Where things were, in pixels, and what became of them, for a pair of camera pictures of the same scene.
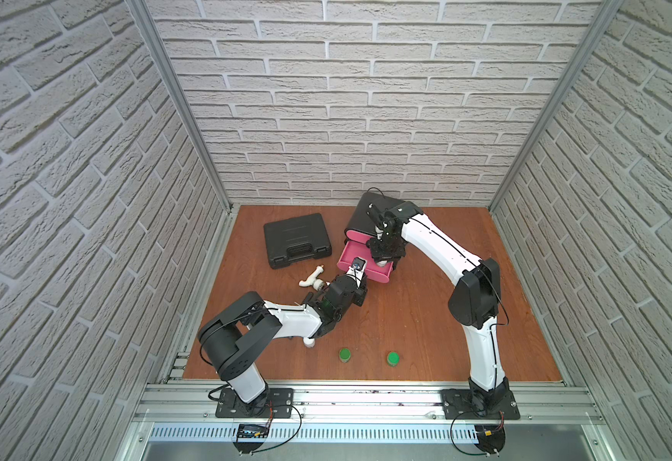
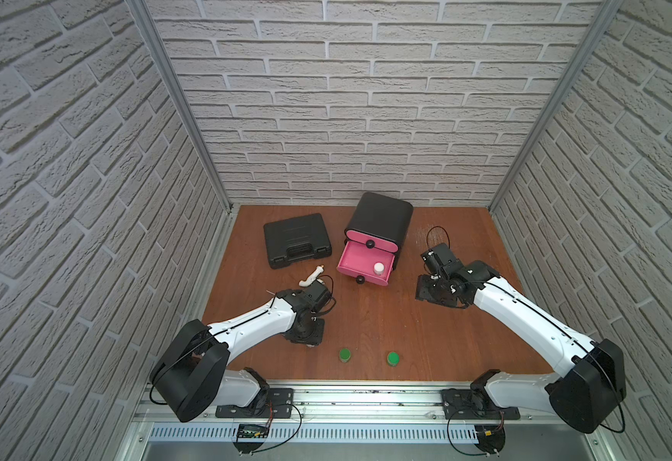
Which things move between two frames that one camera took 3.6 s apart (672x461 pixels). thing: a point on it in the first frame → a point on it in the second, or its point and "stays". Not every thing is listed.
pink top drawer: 358,235 stays
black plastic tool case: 297,239 stays
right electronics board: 491,438 stays
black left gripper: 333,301 → 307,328
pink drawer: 353,250 stays
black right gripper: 378,255 → 422,282
